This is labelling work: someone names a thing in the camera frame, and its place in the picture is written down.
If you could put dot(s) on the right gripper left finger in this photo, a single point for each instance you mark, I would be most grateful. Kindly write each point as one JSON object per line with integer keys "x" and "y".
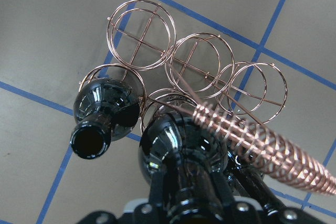
{"x": 158, "y": 197}

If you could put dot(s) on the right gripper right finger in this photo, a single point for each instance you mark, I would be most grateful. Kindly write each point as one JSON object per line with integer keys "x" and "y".
{"x": 224, "y": 194}

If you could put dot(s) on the dark glass wine bottle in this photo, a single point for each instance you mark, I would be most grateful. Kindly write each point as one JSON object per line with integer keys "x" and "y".
{"x": 187, "y": 154}

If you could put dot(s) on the dark bottle in basket near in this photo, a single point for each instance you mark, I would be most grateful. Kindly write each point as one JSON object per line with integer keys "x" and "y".
{"x": 105, "y": 110}

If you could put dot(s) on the copper wire wine basket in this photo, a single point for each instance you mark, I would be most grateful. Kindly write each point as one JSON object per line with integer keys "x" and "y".
{"x": 141, "y": 35}

